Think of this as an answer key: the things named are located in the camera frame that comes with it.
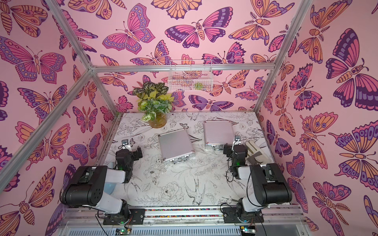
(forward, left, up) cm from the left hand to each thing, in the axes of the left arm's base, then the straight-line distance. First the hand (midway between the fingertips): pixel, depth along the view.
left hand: (132, 146), depth 94 cm
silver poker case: (+12, -56, -2) cm, 57 cm away
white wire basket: (+36, -37, +28) cm, 59 cm away
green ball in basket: (+43, -43, +15) cm, 62 cm away
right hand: (+1, -67, +1) cm, 67 cm away
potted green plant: (+17, -15, +22) cm, 32 cm away
